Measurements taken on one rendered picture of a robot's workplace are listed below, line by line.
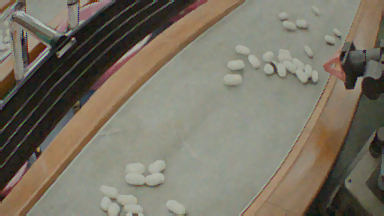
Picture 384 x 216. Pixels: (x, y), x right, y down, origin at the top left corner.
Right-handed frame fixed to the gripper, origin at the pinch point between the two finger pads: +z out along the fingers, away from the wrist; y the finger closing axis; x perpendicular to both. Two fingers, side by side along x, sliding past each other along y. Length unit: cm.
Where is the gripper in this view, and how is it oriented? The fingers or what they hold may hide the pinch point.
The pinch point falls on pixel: (326, 67)
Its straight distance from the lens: 94.1
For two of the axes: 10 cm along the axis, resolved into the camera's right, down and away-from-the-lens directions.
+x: 4.8, 8.0, 3.5
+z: -6.6, 0.8, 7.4
